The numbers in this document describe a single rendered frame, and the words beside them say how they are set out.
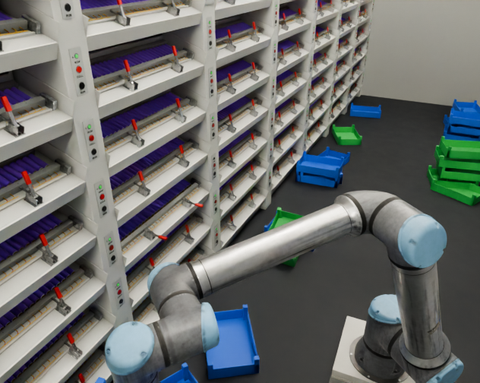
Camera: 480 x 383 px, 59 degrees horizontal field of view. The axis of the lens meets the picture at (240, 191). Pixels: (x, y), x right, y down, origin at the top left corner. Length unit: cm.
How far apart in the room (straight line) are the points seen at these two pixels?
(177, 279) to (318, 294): 128
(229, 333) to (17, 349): 90
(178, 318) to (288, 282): 137
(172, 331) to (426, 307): 70
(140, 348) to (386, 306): 100
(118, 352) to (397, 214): 69
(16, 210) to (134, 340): 52
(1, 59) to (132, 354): 69
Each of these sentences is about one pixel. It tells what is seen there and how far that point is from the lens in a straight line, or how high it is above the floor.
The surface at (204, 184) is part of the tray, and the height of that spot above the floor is 52.
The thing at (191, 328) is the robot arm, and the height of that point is 81.
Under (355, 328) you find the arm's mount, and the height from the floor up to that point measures 10.
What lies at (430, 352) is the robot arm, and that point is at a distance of 146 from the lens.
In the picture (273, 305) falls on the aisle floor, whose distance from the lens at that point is 208.
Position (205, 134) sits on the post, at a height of 77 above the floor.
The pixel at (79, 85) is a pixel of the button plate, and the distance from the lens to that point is 124.
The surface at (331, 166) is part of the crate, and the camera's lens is 321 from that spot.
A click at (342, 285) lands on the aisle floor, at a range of 224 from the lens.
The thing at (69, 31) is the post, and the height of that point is 127.
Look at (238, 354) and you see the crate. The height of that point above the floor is 0.
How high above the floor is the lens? 144
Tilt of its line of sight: 29 degrees down
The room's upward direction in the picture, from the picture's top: straight up
